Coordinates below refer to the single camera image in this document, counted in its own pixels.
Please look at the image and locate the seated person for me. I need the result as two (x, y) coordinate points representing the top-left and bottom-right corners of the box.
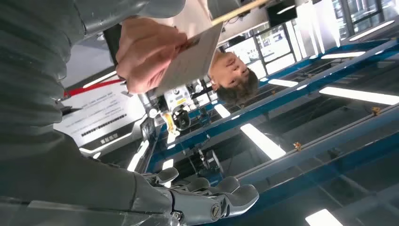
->
(156, 0), (260, 105)

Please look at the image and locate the red barrier belt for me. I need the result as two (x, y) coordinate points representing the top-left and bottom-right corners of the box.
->
(64, 79), (123, 98)

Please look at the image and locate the white printed sign board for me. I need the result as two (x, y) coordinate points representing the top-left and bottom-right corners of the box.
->
(53, 83), (148, 157)

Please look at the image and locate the ceiling light panel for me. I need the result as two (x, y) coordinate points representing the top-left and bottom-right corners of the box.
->
(320, 51), (366, 60)
(305, 209), (344, 226)
(349, 20), (396, 42)
(213, 103), (231, 120)

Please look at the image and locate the black wall monitor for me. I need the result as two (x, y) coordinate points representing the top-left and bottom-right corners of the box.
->
(266, 0), (298, 27)

